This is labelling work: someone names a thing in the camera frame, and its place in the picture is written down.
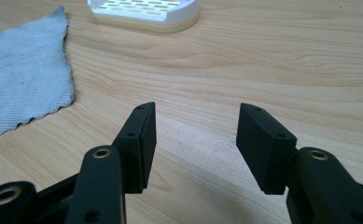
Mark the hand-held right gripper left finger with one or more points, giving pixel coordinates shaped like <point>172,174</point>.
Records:
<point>137,149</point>

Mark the grey cleaning cloth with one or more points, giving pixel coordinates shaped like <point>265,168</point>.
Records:
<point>23,74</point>

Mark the white slotted soap dish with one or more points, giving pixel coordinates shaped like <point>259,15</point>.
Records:
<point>145,14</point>

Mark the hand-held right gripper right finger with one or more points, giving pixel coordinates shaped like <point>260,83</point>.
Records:
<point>264,149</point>

